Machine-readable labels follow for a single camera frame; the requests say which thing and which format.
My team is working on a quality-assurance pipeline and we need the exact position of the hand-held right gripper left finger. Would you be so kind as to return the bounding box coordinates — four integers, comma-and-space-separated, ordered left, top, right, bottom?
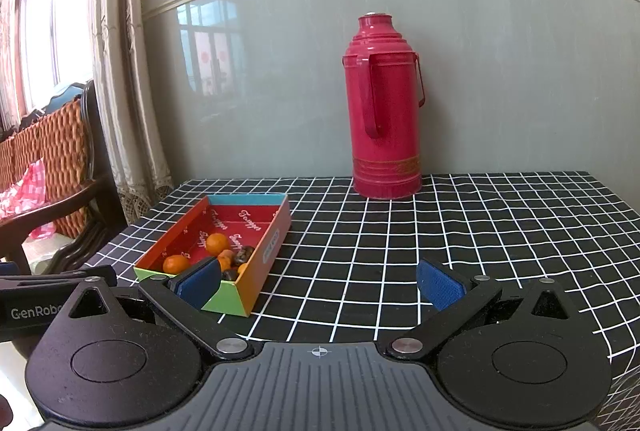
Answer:
52, 257, 254, 361

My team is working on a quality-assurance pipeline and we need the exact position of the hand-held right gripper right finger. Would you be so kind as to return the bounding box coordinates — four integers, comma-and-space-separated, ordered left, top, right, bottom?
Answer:
385, 258, 587, 360

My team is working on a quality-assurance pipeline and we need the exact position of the round orange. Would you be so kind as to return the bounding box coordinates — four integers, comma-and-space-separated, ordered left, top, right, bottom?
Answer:
207, 233, 232, 257
162, 254, 191, 275

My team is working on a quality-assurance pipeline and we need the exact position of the colourful cardboard box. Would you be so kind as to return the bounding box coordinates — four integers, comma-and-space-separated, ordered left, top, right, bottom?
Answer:
133, 193, 293, 318

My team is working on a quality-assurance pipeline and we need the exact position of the black checked tablecloth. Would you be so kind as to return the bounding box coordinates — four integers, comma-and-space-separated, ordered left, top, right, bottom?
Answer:
65, 170, 640, 431

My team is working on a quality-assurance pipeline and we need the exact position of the pink checked cloth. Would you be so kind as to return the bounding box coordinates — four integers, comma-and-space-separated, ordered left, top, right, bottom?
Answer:
0, 160, 49, 240

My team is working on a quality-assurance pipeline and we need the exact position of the wooden chair with woven cushion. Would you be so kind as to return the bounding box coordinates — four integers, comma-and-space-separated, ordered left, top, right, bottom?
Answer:
0, 80, 127, 278

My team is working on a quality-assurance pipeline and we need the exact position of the red thermos flask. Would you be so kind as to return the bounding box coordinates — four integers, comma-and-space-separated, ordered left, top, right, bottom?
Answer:
342, 12, 427, 201

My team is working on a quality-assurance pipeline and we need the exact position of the beige curtain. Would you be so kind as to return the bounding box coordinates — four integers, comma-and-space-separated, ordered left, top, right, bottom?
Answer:
91, 0, 174, 226

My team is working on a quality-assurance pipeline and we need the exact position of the window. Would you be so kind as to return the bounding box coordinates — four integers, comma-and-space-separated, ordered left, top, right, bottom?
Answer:
0, 0, 107, 129

